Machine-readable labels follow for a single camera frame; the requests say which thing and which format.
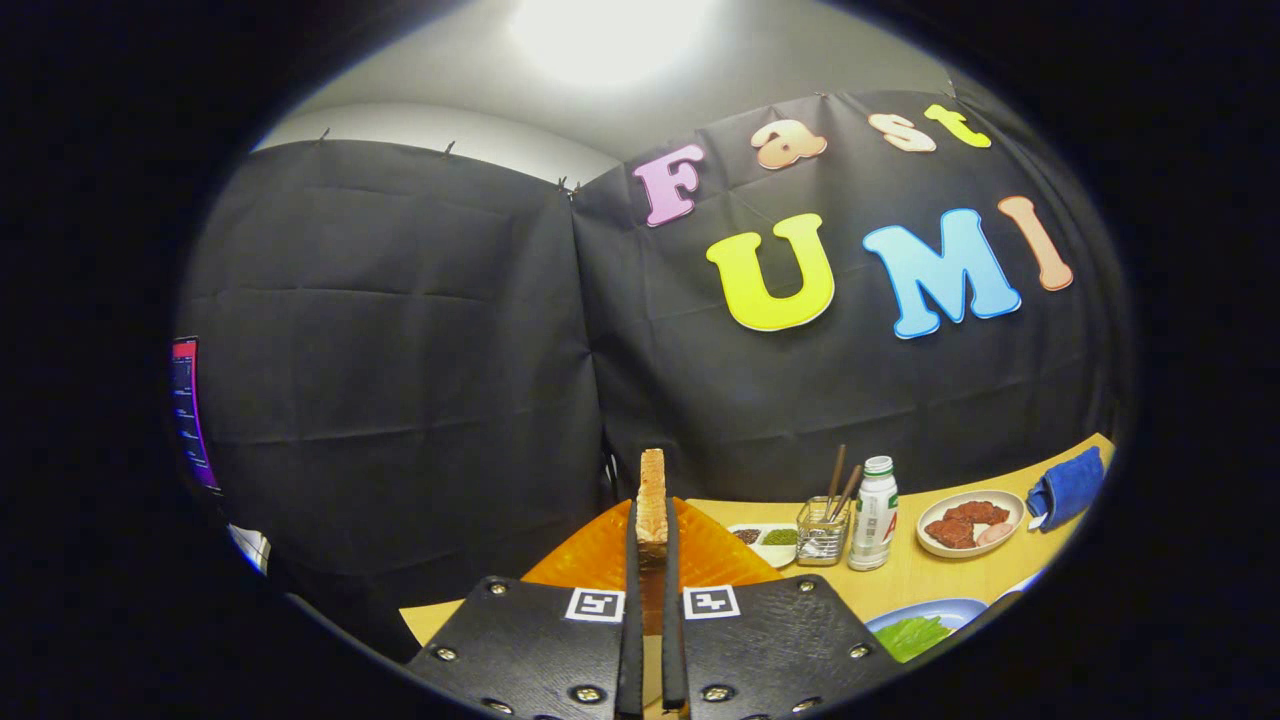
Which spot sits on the brown chopstick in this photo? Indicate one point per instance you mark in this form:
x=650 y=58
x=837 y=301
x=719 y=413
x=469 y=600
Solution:
x=836 y=475
x=850 y=488

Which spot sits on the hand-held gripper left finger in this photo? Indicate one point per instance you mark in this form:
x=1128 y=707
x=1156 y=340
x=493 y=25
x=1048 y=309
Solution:
x=530 y=650

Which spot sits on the white square plate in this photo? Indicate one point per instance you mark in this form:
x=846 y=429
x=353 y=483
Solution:
x=1022 y=587

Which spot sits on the green lettuce leaf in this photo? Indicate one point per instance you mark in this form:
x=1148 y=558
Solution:
x=912 y=638

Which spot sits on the blue folded towel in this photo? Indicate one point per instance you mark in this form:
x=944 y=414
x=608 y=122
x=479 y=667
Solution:
x=1070 y=490

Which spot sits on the small brown meat piece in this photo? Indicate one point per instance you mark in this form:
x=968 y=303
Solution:
x=948 y=532

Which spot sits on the black backdrop cloth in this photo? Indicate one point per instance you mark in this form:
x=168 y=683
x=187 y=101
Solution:
x=400 y=350

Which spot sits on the white condiment dish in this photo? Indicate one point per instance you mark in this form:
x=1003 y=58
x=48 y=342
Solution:
x=775 y=552

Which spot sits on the white drink bottle green cap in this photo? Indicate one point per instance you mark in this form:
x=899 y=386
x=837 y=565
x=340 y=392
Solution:
x=873 y=520

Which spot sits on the toasted bread slice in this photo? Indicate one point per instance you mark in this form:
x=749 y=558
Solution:
x=652 y=500

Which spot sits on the computer monitor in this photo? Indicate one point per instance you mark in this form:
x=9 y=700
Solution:
x=190 y=420

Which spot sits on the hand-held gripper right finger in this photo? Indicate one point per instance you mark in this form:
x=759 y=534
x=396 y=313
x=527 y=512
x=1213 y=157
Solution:
x=780 y=650

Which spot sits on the blue round plate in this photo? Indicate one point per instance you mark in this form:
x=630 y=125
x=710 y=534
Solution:
x=940 y=608

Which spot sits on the large brown meat piece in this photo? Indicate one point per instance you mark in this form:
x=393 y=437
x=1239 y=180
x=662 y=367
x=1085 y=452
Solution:
x=980 y=512

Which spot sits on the beige round plate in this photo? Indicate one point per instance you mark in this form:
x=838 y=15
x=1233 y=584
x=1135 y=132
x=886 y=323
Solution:
x=935 y=548

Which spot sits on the pink ham slice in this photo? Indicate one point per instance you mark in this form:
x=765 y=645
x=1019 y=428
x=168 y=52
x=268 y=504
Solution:
x=996 y=534

